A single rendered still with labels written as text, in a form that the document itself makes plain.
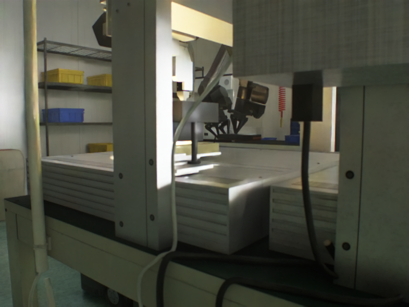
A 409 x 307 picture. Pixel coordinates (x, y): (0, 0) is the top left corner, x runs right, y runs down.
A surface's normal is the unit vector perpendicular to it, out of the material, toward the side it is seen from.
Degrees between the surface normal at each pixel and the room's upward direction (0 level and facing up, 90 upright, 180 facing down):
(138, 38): 90
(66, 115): 90
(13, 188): 93
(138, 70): 90
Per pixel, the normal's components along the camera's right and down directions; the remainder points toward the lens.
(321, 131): -0.63, 0.07
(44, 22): 0.77, 0.05
